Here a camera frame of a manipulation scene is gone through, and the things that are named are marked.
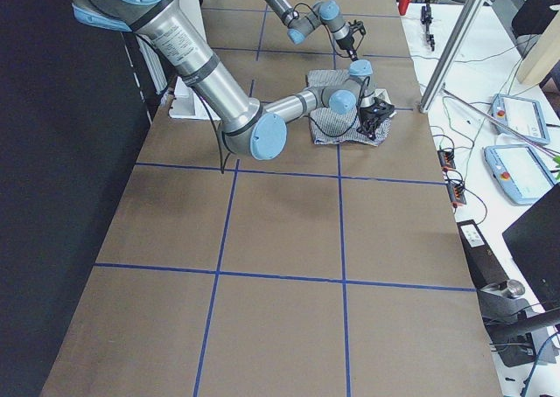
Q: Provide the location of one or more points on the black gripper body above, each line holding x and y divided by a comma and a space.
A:
345, 45
368, 116

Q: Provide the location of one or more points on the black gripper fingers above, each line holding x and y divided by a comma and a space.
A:
369, 133
352, 54

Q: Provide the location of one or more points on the striped polo shirt white collar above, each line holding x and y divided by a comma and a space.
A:
329, 127

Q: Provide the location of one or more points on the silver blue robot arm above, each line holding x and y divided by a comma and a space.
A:
322, 13
247, 126

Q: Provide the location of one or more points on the orange black connector block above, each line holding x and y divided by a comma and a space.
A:
446, 159

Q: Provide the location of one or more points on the near teach pendant tablet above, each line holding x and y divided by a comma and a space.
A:
519, 172

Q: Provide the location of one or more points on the teach pendant tablet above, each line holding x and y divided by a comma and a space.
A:
523, 115
519, 172

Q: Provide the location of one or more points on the far teach pendant tablet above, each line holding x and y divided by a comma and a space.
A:
523, 115

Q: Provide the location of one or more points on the black box with label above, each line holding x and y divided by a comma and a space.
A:
484, 267

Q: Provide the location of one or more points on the black monitor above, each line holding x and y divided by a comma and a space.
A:
533, 242

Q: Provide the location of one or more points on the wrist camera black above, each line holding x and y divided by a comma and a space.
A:
382, 110
357, 26

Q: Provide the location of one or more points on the aluminium frame post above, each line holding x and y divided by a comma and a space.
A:
465, 21

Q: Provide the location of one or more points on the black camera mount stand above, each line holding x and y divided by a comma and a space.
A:
517, 329

